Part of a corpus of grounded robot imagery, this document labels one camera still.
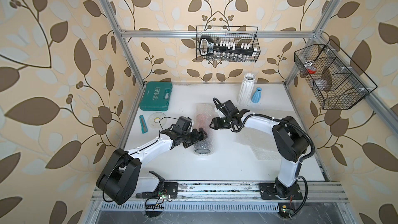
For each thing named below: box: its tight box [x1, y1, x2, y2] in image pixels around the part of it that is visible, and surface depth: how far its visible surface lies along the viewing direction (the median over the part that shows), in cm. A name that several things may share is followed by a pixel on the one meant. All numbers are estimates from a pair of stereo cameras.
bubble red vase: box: [193, 102, 215, 157], surface depth 89 cm
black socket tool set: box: [199, 35, 258, 61], surface depth 86 cm
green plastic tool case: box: [138, 81, 173, 112], surface depth 110 cm
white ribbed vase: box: [237, 72, 256, 107], surface depth 98 cm
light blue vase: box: [251, 87, 263, 104], surface depth 104 cm
